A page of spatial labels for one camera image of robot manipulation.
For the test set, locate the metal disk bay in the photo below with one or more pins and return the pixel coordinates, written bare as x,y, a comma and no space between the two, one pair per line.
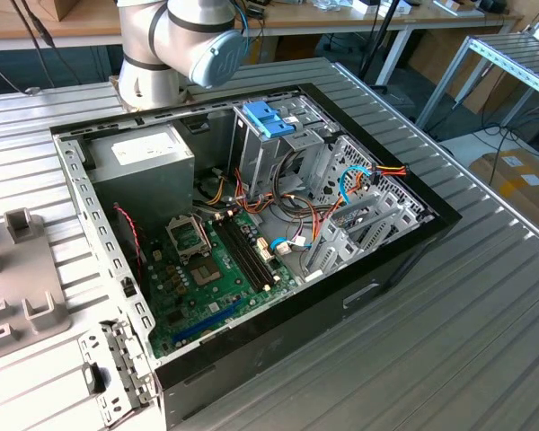
337,251

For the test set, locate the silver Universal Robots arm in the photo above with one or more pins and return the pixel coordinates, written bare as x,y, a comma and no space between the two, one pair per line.
152,31

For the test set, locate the black tripod stand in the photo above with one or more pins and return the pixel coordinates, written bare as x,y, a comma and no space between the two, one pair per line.
372,54

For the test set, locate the black RAM slot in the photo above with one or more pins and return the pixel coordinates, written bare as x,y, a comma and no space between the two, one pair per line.
263,256
250,256
257,256
244,256

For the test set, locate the black case fan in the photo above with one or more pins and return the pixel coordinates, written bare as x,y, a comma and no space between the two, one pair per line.
122,251

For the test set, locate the green motherboard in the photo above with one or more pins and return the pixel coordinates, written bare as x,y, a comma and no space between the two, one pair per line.
233,292

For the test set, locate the grey power supply unit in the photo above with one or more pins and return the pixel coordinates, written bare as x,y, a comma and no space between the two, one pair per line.
144,188

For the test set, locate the small silver board chip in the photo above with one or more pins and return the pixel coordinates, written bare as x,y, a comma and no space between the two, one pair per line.
213,307

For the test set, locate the wooden desk white frame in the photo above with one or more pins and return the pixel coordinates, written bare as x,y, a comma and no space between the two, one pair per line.
323,18
27,29

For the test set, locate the blue expansion slot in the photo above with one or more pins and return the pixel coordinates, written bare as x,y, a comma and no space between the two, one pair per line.
206,324

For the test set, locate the brown cardboard box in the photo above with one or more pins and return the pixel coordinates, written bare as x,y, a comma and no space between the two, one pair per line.
58,9

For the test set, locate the cream board connector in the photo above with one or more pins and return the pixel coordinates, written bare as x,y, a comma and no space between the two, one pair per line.
265,251

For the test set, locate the blue plastic drive latch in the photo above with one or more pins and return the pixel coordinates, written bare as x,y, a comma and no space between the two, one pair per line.
262,117

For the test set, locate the black open PC case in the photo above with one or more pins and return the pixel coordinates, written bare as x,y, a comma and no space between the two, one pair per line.
274,350

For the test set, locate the labelled cardboard box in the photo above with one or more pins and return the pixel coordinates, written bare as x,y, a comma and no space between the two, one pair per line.
521,188

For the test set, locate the metal optical drive cage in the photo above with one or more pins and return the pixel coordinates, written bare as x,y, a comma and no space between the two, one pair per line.
260,161

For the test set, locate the CPU socket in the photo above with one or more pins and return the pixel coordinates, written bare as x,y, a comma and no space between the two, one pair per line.
204,271

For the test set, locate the grey parts rack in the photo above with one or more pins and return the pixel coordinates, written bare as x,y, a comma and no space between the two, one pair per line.
22,276

